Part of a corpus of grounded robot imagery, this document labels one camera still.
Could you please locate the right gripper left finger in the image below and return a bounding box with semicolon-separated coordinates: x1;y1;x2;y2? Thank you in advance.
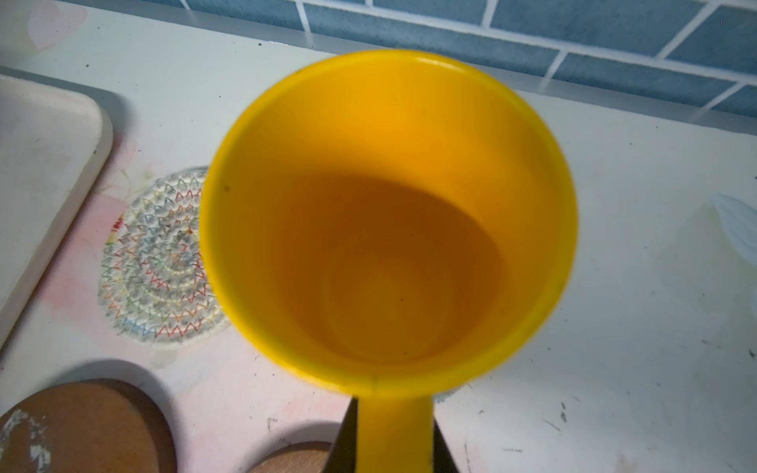
323;397;359;473

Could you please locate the beige tray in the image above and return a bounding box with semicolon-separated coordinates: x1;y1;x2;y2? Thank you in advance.
1;75;114;339

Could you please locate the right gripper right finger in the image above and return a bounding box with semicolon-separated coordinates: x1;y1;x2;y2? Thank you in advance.
433;421;459;473

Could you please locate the glossy brown scratched coaster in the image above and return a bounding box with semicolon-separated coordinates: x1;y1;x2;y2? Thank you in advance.
1;378;179;472

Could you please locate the yellow mug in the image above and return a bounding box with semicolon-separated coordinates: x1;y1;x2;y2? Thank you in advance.
199;50;579;472

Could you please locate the dark brown wooden coaster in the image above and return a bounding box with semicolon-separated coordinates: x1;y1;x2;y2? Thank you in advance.
248;441;331;473

